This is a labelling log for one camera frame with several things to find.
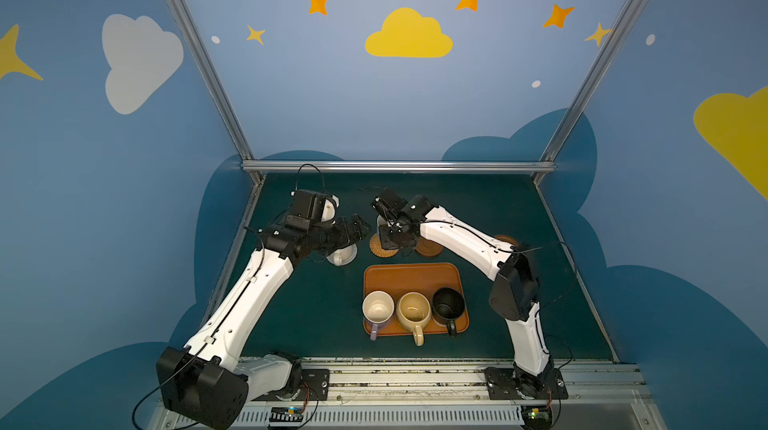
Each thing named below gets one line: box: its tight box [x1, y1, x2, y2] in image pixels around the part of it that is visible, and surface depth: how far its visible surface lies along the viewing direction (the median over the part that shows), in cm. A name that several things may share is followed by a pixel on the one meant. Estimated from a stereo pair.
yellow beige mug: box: [396, 291, 431, 347], surface depth 80 cm
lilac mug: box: [362, 290, 396, 341], surface depth 82 cm
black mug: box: [432, 287, 466, 337], surface depth 82 cm
